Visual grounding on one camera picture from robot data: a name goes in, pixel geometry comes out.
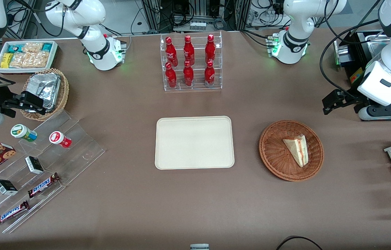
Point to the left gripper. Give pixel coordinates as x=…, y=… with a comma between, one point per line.
x=352, y=99

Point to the triangle sandwich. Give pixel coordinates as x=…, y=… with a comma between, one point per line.
x=298, y=149

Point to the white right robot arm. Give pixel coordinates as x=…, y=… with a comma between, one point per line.
x=94, y=14

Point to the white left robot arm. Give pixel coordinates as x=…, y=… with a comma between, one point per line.
x=297, y=21

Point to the light tan wicker basket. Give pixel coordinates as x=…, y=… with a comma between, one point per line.
x=62, y=93

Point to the brown wicker basket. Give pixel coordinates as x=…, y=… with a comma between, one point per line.
x=278, y=152

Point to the cream plastic tray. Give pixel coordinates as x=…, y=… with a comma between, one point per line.
x=194, y=142

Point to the silver foil package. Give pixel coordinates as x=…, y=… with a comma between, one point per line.
x=44, y=86

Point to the green label white cup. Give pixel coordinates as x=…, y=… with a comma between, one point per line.
x=22, y=132

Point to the black food warmer appliance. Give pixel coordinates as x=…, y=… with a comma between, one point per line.
x=349, y=57

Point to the clear cracker snack bag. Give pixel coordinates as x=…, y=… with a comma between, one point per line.
x=39, y=59
x=20, y=60
x=33, y=47

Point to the yellow snack packet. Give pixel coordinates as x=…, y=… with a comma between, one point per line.
x=6, y=60

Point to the red label white cup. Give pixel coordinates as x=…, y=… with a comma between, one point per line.
x=58, y=138

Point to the teal snack packet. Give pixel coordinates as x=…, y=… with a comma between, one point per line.
x=15, y=48
x=47, y=47

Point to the white rectangular snack bin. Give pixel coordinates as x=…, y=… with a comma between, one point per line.
x=53, y=55

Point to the small black box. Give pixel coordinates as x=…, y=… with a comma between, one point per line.
x=34, y=165
x=6, y=187

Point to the steel food pan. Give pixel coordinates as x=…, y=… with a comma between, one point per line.
x=375, y=43

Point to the clear acrylic step stand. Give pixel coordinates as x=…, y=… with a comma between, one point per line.
x=77, y=149

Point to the snickers chocolate bar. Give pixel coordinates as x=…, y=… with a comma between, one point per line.
x=42, y=185
x=10, y=213

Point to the grey base connector box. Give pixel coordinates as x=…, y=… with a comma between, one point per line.
x=120, y=45
x=271, y=43

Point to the red cola bottle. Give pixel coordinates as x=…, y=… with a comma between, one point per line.
x=171, y=52
x=209, y=74
x=171, y=76
x=188, y=50
x=188, y=74
x=210, y=48

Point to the clear acrylic bottle rack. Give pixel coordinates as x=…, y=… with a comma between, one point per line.
x=192, y=86

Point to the white power strip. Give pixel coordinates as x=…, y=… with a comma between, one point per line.
x=198, y=25

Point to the small grey device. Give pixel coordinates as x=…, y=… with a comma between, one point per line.
x=199, y=247

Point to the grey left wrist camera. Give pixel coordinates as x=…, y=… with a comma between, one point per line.
x=382, y=113

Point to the aluminium frame post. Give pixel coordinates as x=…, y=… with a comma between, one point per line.
x=242, y=14
x=150, y=14

